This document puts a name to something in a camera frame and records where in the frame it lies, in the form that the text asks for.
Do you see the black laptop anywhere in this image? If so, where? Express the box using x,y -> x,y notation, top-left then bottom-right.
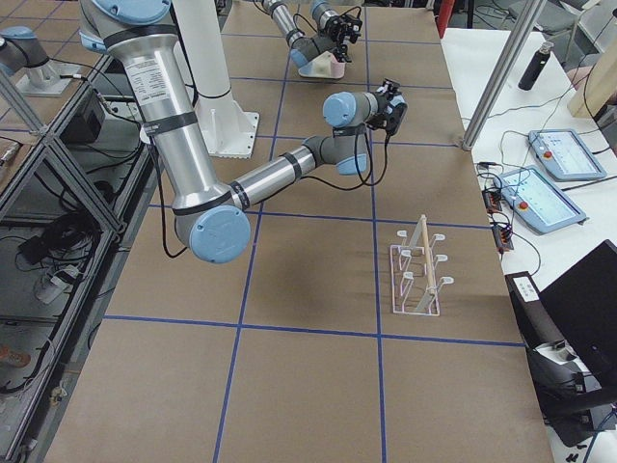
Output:
540,239 -> 616,386

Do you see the cream plastic tray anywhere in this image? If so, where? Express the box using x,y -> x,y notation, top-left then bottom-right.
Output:
298,51 -> 334,80

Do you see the teach pendant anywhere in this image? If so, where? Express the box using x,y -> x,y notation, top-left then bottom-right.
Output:
494,166 -> 587,234
527,129 -> 606,181

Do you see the pink plastic cup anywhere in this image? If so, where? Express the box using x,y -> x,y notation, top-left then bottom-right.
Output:
329,54 -> 346,80

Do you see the white wire cup rack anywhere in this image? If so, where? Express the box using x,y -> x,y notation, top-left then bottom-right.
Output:
389,214 -> 454,316

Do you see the light blue plastic cup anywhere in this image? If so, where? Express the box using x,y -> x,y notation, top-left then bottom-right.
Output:
389,94 -> 407,113

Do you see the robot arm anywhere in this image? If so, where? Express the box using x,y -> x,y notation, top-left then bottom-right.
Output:
80,1 -> 407,263
261,1 -> 362,68

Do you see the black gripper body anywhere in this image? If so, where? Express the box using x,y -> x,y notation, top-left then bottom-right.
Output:
332,14 -> 362,44
366,80 -> 408,135

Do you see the near teach pendant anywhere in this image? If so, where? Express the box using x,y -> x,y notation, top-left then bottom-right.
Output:
494,166 -> 587,234

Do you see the far teach pendant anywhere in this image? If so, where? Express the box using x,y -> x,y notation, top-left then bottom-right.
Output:
527,129 -> 606,181

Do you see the red cylinder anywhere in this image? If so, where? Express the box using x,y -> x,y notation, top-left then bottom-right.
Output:
436,0 -> 456,39

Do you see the black water bottle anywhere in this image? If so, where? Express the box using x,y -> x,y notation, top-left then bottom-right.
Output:
518,41 -> 554,91

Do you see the aluminium frame post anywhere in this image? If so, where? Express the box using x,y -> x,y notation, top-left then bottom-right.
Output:
461,0 -> 546,151

